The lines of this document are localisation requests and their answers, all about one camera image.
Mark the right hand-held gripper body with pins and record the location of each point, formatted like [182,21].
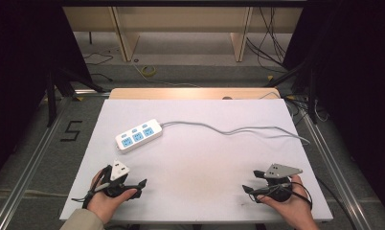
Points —
[281,171]

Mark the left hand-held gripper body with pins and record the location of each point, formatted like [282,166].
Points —
[118,171]

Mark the person's left hand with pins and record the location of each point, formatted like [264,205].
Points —
[104,204]

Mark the person's right hand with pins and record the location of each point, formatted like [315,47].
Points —
[292,211]

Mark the white power strip blue sockets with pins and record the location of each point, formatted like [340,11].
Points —
[139,135]

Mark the white foam board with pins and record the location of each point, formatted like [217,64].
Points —
[193,179]

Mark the black metal stand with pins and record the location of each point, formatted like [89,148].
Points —
[312,96]
[51,96]

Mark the yellow tape roll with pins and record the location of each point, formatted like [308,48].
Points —
[148,71]

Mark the black curtain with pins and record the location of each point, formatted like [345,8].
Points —
[356,96]
[18,80]

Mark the beige wooden shelf unit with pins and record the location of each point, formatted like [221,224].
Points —
[184,19]

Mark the aluminium floor rail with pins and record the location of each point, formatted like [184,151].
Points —
[335,175]
[24,172]

